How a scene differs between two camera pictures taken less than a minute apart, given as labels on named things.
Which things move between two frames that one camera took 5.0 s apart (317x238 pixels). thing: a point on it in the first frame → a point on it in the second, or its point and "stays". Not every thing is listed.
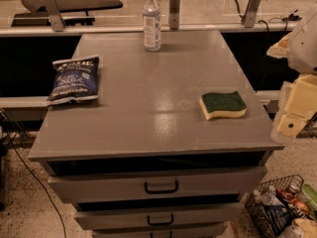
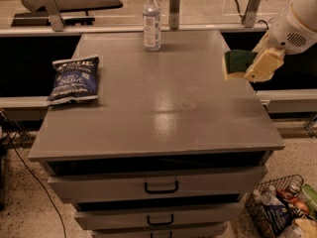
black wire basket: [275, 206] stays
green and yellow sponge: [222, 104] → [236, 61]
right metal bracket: [254, 5] stays
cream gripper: [305, 49] → [286, 32]
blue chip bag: [75, 80] stays
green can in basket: [310, 196] stays
